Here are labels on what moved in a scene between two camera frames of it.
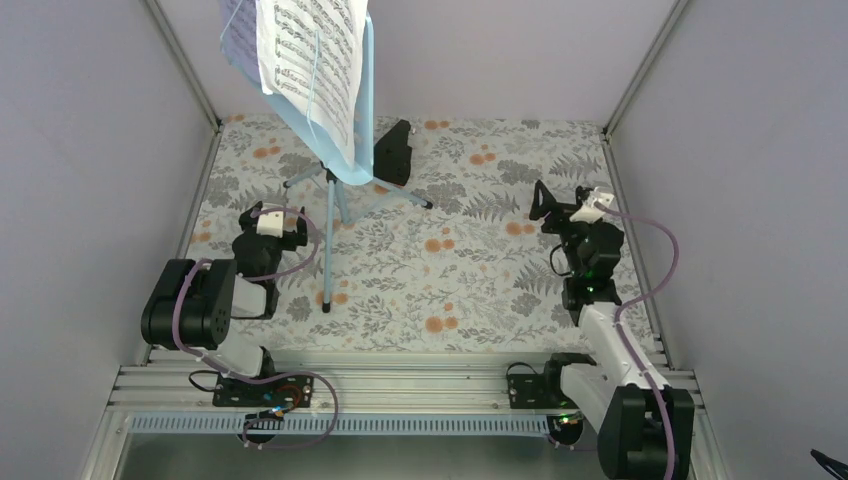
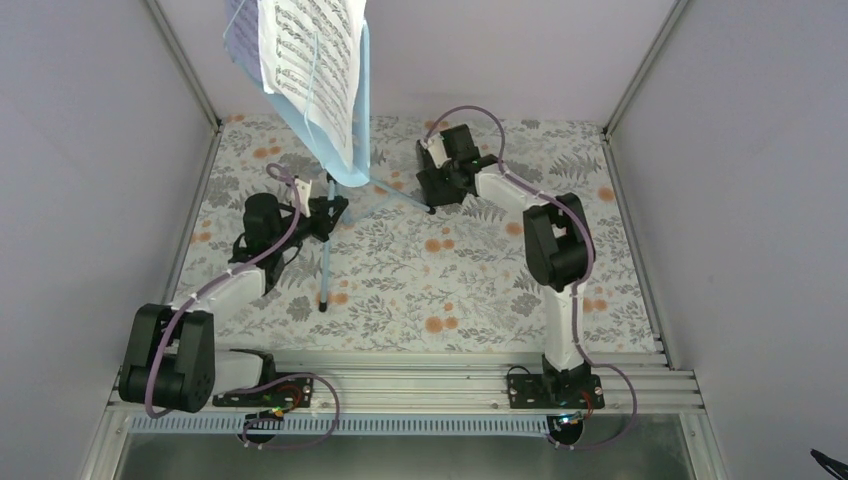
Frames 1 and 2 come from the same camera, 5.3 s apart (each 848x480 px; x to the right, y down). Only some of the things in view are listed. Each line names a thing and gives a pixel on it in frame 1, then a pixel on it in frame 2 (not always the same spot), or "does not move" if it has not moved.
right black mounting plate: x=528 y=391 does not move
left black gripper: x=301 y=239 to x=320 y=208
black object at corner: x=840 y=467 does not move
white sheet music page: x=310 y=53 does not move
